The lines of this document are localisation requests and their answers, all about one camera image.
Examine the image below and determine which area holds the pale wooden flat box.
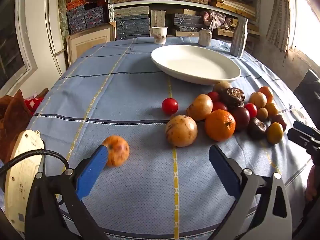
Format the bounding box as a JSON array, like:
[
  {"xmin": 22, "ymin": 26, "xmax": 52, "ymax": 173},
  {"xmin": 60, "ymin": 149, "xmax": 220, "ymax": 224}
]
[{"xmin": 174, "ymin": 29, "xmax": 200, "ymax": 38}]

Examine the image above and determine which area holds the silver ribbed bottle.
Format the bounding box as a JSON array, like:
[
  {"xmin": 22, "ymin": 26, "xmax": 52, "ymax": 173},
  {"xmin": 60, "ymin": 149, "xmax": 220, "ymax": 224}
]
[{"xmin": 230, "ymin": 17, "xmax": 248, "ymax": 58}]

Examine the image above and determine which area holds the large tan round fruit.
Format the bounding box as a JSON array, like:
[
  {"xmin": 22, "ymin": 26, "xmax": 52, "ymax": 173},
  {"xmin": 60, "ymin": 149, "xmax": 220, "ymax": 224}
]
[{"xmin": 165, "ymin": 115, "xmax": 198, "ymax": 147}]

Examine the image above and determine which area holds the person's right hand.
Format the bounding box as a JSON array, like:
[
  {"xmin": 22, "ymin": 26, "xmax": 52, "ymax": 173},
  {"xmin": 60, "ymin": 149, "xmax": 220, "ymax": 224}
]
[{"xmin": 305, "ymin": 165, "xmax": 320, "ymax": 203}]

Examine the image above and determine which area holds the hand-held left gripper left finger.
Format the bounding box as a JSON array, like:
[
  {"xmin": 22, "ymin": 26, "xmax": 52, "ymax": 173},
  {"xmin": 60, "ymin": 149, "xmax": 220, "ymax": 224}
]
[{"xmin": 25, "ymin": 144, "xmax": 110, "ymax": 240}]

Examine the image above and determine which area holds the beige checked curtain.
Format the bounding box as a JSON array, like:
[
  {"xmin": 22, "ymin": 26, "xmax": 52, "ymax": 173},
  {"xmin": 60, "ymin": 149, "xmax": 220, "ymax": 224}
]
[{"xmin": 265, "ymin": 0, "xmax": 297, "ymax": 53}]

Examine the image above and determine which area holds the dark purple plum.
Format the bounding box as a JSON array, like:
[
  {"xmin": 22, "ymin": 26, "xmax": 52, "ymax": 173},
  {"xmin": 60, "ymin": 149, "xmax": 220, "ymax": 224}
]
[{"xmin": 230, "ymin": 106, "xmax": 250, "ymax": 132}]

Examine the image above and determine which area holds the large orange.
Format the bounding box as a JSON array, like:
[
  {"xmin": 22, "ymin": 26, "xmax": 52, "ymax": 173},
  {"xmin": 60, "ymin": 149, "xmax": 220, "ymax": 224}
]
[{"xmin": 205, "ymin": 109, "xmax": 236, "ymax": 142}]

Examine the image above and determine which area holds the stack of dark blue boxes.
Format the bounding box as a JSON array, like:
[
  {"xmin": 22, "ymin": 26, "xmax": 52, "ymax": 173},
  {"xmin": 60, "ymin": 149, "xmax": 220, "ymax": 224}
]
[
  {"xmin": 173, "ymin": 13, "xmax": 207, "ymax": 32},
  {"xmin": 114, "ymin": 14, "xmax": 150, "ymax": 40}
]

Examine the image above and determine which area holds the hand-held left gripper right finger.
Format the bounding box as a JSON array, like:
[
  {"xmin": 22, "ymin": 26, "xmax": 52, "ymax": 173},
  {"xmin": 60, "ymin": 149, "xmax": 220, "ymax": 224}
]
[{"xmin": 209, "ymin": 144, "xmax": 293, "ymax": 240}]

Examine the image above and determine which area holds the brown plush toy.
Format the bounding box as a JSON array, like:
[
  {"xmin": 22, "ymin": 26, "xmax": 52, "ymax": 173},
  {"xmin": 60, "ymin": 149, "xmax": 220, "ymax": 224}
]
[{"xmin": 0, "ymin": 89, "xmax": 49, "ymax": 165}]

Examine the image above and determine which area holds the white leaning board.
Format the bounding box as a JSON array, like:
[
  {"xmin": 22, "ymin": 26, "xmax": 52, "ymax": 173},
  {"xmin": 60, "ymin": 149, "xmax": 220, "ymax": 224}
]
[{"xmin": 45, "ymin": 0, "xmax": 67, "ymax": 75}]

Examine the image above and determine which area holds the striped orange apple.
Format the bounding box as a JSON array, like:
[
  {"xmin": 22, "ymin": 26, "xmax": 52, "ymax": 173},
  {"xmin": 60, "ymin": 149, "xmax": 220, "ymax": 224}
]
[{"xmin": 102, "ymin": 135, "xmax": 130, "ymax": 167}]

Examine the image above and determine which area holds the small tangerine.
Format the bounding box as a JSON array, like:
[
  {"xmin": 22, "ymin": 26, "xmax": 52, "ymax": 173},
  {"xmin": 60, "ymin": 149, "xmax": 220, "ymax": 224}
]
[{"xmin": 258, "ymin": 86, "xmax": 274, "ymax": 105}]

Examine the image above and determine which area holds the white drink can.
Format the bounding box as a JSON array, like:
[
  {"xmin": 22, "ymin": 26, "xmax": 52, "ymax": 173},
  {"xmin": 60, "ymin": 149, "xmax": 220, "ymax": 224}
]
[{"xmin": 199, "ymin": 28, "xmax": 212, "ymax": 47}]

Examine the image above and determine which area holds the dark brown mangosteen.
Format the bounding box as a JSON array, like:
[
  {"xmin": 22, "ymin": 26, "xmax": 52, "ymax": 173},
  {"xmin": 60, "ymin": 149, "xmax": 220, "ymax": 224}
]
[
  {"xmin": 247, "ymin": 117, "xmax": 267, "ymax": 140},
  {"xmin": 220, "ymin": 87, "xmax": 245, "ymax": 108}
]

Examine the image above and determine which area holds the black braided cable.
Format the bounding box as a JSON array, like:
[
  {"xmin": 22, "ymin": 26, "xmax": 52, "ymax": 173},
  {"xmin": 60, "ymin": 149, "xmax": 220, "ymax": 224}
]
[{"xmin": 0, "ymin": 149, "xmax": 70, "ymax": 175}]

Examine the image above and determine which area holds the upright grey woven box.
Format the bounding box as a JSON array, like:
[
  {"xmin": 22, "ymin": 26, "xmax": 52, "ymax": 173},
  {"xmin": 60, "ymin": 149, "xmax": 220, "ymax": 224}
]
[{"xmin": 150, "ymin": 10, "xmax": 166, "ymax": 28}]

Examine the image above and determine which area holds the small orange kumquat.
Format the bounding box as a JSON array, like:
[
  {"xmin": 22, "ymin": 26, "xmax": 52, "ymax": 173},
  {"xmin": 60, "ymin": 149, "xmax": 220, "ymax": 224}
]
[{"xmin": 264, "ymin": 102, "xmax": 279, "ymax": 117}]

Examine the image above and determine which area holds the stack of light wooden boxes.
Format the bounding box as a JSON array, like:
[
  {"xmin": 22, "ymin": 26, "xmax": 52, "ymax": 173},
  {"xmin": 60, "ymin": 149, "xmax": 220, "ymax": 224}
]
[{"xmin": 212, "ymin": 0, "xmax": 258, "ymax": 18}]

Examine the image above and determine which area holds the white oval plate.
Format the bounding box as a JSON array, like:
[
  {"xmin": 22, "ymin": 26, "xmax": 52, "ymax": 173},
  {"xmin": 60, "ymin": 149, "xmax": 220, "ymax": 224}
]
[{"xmin": 151, "ymin": 44, "xmax": 241, "ymax": 86}]

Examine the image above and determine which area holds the dark red plum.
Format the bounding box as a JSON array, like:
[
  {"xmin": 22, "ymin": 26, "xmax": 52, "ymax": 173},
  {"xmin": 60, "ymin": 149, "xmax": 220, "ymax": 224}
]
[{"xmin": 271, "ymin": 114, "xmax": 287, "ymax": 132}]

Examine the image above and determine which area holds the small tan longan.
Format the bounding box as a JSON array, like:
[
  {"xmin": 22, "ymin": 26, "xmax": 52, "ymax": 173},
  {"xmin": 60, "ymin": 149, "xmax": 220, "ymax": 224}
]
[{"xmin": 256, "ymin": 107, "xmax": 269, "ymax": 121}]

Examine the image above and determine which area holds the pink crumpled cloth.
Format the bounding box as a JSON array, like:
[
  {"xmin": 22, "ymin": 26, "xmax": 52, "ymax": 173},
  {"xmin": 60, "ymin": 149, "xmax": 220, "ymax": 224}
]
[{"xmin": 200, "ymin": 10, "xmax": 234, "ymax": 32}]

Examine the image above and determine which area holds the white paper cup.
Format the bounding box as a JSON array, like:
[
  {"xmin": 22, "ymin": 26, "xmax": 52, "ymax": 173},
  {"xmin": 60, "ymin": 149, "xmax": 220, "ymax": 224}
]
[{"xmin": 151, "ymin": 26, "xmax": 168, "ymax": 45}]

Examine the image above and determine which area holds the green marbled panel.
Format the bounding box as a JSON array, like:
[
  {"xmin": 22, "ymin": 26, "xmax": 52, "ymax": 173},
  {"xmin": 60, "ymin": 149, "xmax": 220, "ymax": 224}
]
[{"xmin": 58, "ymin": 0, "xmax": 69, "ymax": 39}]

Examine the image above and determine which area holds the light wooden picture frame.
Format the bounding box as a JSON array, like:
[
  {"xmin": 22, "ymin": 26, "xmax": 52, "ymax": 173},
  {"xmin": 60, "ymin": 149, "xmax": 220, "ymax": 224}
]
[{"xmin": 65, "ymin": 22, "xmax": 117, "ymax": 65}]

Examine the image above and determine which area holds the yellow green small fruit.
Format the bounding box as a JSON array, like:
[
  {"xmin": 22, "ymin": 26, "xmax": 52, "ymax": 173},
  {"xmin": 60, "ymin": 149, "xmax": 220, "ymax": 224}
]
[{"xmin": 266, "ymin": 122, "xmax": 284, "ymax": 145}]

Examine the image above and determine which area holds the black chair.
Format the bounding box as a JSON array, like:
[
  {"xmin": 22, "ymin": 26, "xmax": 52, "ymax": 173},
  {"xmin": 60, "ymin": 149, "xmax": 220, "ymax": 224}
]
[{"xmin": 292, "ymin": 69, "xmax": 320, "ymax": 128}]

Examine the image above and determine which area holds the white window frame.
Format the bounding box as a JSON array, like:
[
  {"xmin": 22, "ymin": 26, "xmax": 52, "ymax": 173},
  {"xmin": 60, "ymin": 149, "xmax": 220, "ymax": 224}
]
[{"xmin": 0, "ymin": 0, "xmax": 38, "ymax": 97}]

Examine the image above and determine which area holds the red white patterned cloth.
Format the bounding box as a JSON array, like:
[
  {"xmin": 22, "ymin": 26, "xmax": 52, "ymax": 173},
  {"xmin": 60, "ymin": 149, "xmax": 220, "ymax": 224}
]
[{"xmin": 24, "ymin": 97, "xmax": 43, "ymax": 113}]

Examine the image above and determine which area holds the white metal shelving rack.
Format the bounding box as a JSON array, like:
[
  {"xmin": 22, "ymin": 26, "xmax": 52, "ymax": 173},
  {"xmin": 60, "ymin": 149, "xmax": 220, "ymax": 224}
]
[{"xmin": 106, "ymin": 0, "xmax": 260, "ymax": 40}]

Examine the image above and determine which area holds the pile of blue floral boxes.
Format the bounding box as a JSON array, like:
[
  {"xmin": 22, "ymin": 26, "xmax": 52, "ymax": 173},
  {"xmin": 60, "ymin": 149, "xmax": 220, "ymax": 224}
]
[{"xmin": 66, "ymin": 0, "xmax": 112, "ymax": 34}]

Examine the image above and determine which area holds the blue checked tablecloth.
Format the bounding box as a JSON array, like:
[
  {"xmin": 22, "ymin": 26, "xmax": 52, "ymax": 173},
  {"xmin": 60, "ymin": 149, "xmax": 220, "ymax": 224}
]
[{"xmin": 24, "ymin": 36, "xmax": 317, "ymax": 240}]

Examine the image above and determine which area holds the greenish tan round fruit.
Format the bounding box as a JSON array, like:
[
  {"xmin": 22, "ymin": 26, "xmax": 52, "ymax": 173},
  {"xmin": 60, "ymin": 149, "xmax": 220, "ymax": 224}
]
[{"xmin": 213, "ymin": 81, "xmax": 233, "ymax": 93}]

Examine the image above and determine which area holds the bright window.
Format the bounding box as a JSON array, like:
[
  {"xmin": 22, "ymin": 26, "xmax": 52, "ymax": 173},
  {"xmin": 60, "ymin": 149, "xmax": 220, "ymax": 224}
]
[{"xmin": 286, "ymin": 0, "xmax": 320, "ymax": 58}]

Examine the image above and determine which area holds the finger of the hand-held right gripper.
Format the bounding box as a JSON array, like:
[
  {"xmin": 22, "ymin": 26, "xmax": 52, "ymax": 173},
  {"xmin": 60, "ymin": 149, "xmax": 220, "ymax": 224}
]
[
  {"xmin": 293, "ymin": 120, "xmax": 320, "ymax": 137},
  {"xmin": 287, "ymin": 128, "xmax": 320, "ymax": 153}
]

